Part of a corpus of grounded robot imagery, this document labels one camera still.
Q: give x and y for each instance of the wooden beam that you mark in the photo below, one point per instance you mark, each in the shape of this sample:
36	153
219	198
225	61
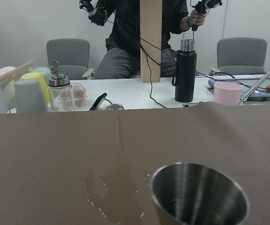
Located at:
150	40

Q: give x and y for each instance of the grey chair left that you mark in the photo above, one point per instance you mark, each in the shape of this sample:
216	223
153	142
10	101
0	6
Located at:
72	55

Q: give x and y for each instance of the steel jigger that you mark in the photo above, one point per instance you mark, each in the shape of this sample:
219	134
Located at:
192	194

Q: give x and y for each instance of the grey blue cup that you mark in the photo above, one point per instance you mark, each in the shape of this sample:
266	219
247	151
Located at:
29	97

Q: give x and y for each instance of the teach pendant tablet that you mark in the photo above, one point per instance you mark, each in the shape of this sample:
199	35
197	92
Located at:
261	94

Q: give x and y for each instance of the pink plastic cup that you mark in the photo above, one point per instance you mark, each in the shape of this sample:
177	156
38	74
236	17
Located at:
227	93

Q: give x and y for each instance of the seated person operator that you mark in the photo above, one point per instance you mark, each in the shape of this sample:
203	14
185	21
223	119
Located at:
122	58

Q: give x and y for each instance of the glass dispenser bottle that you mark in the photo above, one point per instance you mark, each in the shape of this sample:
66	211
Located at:
60	91

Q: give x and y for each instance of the grey chair right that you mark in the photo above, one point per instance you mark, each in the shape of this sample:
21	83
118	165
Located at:
241	56

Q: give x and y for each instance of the silver metal rod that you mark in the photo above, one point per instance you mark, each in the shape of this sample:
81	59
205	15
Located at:
253	88

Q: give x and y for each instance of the grey chair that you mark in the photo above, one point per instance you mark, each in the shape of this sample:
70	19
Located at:
72	55
241	56

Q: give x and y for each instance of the black thermos bottle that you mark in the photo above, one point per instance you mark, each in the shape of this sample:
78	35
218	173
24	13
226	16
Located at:
184	74

